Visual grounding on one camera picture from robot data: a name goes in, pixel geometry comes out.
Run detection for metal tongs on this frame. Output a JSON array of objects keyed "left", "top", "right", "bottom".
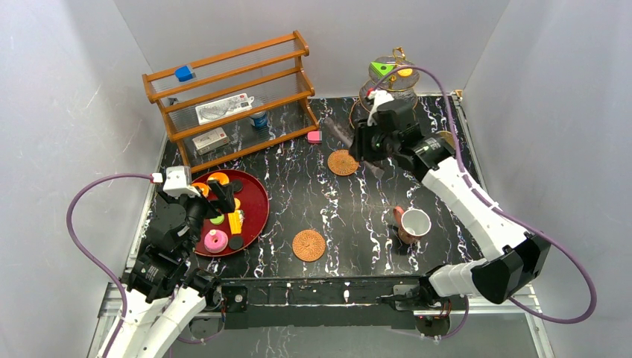
[{"left": 323, "top": 117, "right": 385, "bottom": 180}]

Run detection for green cake wedge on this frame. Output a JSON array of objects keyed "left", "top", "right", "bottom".
[{"left": 369, "top": 61, "right": 396, "bottom": 79}]

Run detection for near woven coaster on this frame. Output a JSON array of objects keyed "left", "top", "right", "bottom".
[{"left": 292, "top": 230, "right": 326, "bottom": 262}]

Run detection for dark red round tray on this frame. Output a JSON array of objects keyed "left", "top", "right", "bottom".
[{"left": 193, "top": 169, "right": 270, "bottom": 257}]

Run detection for black base frame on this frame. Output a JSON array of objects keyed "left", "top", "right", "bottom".
[{"left": 221, "top": 276, "right": 424, "bottom": 330}]

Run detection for glass three-tier dessert stand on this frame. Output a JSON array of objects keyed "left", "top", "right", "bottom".
[{"left": 349, "top": 47, "right": 420, "bottom": 128}]

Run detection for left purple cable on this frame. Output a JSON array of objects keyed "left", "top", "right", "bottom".
[{"left": 66, "top": 172, "right": 164, "bottom": 358}]

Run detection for blue jar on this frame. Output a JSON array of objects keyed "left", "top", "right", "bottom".
[{"left": 249, "top": 111, "right": 268, "bottom": 129}]

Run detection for woven coaster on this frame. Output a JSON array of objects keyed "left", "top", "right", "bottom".
[
  {"left": 292, "top": 230, "right": 326, "bottom": 262},
  {"left": 327, "top": 150, "right": 359, "bottom": 176}
]

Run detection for wooden three-tier shelf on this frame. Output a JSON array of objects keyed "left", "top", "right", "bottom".
[{"left": 142, "top": 31, "right": 319, "bottom": 172}]

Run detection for yellow cake slice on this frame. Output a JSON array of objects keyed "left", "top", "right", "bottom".
[{"left": 227, "top": 210, "right": 244, "bottom": 235}]

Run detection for pink white mug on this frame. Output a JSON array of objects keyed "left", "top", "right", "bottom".
[{"left": 393, "top": 207, "right": 432, "bottom": 245}]

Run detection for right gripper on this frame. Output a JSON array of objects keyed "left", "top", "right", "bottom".
[{"left": 347, "top": 118, "right": 399, "bottom": 163}]

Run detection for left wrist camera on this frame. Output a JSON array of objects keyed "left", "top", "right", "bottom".
[{"left": 151, "top": 166, "right": 200, "bottom": 198}]

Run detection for pink eraser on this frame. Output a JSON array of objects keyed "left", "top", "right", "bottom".
[{"left": 306, "top": 131, "right": 323, "bottom": 144}]

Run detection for blue block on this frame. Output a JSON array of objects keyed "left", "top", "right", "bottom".
[{"left": 174, "top": 65, "right": 195, "bottom": 82}]

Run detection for orange donut left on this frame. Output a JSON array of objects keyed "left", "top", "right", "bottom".
[{"left": 192, "top": 183, "right": 210, "bottom": 198}]

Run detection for black sandwich cookie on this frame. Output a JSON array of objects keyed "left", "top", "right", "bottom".
[
  {"left": 228, "top": 235, "right": 244, "bottom": 251},
  {"left": 230, "top": 180, "right": 244, "bottom": 193}
]

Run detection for beige mug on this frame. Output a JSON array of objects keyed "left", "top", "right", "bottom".
[{"left": 436, "top": 131, "right": 455, "bottom": 149}]

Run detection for white flat package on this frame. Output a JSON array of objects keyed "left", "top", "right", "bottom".
[{"left": 195, "top": 93, "right": 255, "bottom": 125}]

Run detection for small white box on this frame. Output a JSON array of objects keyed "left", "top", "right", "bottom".
[{"left": 192, "top": 128, "right": 230, "bottom": 155}]

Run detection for pink donut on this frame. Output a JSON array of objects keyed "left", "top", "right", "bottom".
[{"left": 203, "top": 229, "right": 229, "bottom": 254}]

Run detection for green macaron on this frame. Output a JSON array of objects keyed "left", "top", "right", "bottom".
[{"left": 209, "top": 214, "right": 225, "bottom": 226}]

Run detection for far woven coaster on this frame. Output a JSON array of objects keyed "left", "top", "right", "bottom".
[{"left": 327, "top": 150, "right": 359, "bottom": 176}]

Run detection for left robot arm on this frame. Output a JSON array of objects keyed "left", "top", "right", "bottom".
[{"left": 98, "top": 180, "right": 236, "bottom": 357}]

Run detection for orange donut right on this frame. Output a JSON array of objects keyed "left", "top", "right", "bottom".
[{"left": 206, "top": 172, "right": 230, "bottom": 185}]

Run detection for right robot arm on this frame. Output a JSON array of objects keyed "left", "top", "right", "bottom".
[{"left": 350, "top": 100, "right": 551, "bottom": 309}]

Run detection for orange donut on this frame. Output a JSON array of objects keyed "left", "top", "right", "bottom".
[
  {"left": 206, "top": 172, "right": 230, "bottom": 185},
  {"left": 192, "top": 183, "right": 210, "bottom": 198}
]

